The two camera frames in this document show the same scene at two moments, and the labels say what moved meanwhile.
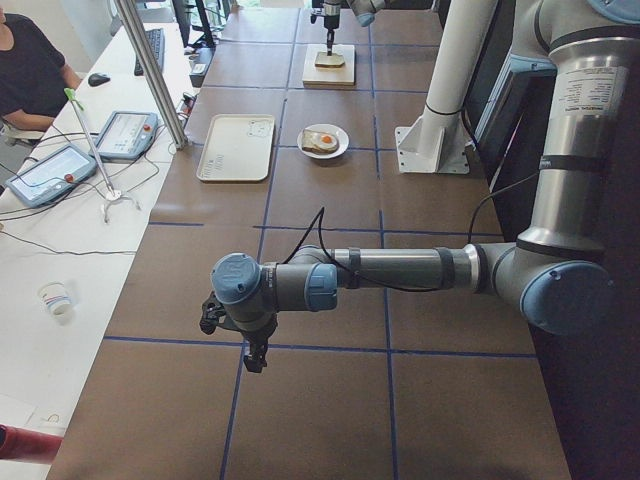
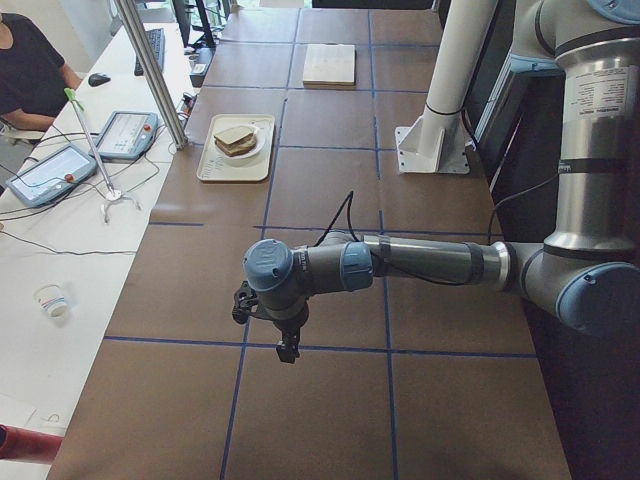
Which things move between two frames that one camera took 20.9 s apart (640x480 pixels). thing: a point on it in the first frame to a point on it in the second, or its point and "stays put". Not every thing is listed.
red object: x=28 y=445 stays put
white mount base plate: x=434 y=143 stays put
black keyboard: x=157 y=43 stays put
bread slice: x=334 y=60 to x=233 y=134
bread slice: x=311 y=142 to x=239 y=147
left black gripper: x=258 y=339 to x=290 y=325
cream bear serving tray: x=238 y=148 stays put
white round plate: x=339 y=133 to x=240 y=142
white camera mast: x=465 y=31 stays put
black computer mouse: x=96 y=79 stays put
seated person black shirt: x=33 y=75 stays put
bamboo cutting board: x=328 y=78 stays put
